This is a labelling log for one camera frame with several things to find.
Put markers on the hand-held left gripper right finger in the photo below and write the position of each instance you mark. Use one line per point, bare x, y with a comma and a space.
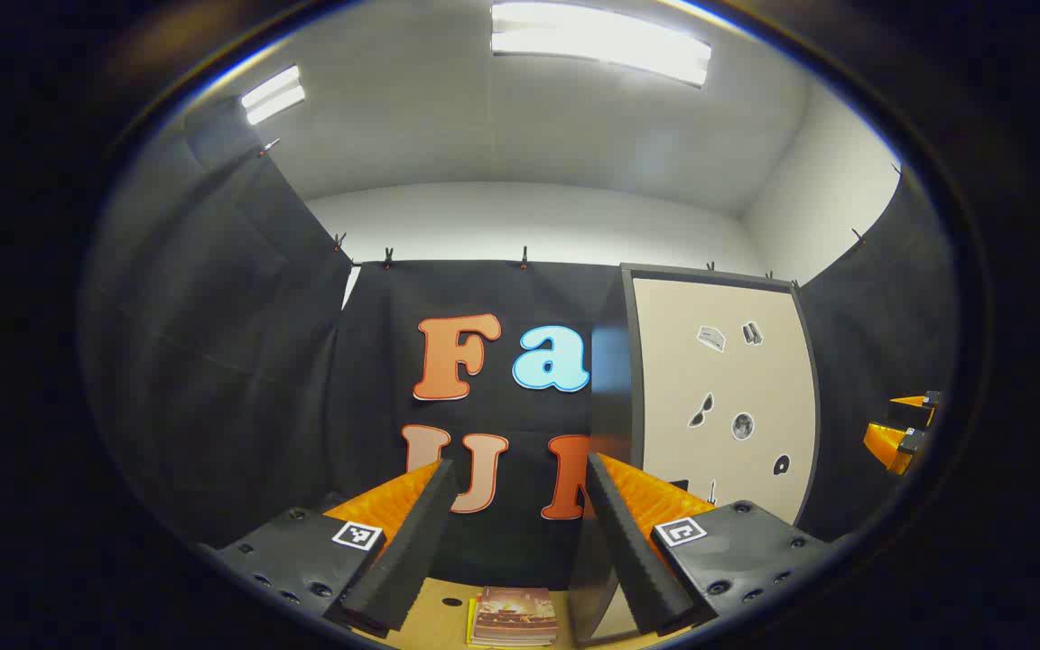
628, 560

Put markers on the black backdrop cloth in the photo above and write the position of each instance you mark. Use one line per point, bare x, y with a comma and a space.
240, 361

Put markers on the brown printed coaster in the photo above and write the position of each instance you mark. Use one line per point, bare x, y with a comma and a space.
515, 616

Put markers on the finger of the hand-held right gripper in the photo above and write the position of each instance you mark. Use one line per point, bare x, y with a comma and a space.
913, 400
886, 442

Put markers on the ceiling light panel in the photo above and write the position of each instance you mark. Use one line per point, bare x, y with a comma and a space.
273, 95
601, 41

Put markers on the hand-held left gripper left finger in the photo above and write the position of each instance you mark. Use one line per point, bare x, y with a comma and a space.
412, 560

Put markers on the beige cabinet door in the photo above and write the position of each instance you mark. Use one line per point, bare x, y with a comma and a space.
682, 406

